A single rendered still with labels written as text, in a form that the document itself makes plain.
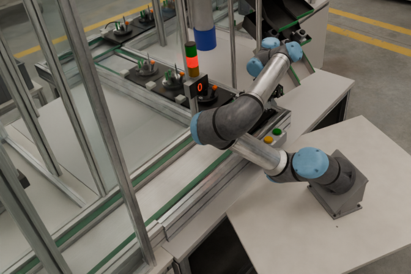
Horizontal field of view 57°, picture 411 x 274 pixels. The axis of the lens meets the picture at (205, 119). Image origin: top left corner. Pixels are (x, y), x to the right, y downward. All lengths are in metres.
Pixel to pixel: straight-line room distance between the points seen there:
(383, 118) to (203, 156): 2.14
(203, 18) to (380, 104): 1.89
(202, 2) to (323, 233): 1.67
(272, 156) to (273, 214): 0.29
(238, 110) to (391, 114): 2.62
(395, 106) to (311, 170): 2.42
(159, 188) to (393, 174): 1.03
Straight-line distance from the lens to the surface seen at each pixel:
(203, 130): 1.25
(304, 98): 2.25
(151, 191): 1.70
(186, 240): 1.58
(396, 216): 1.73
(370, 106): 3.74
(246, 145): 1.36
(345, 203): 1.61
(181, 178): 1.72
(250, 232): 1.59
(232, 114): 1.18
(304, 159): 1.46
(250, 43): 2.83
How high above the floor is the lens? 2.16
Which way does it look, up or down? 38 degrees down
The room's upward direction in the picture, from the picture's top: 7 degrees counter-clockwise
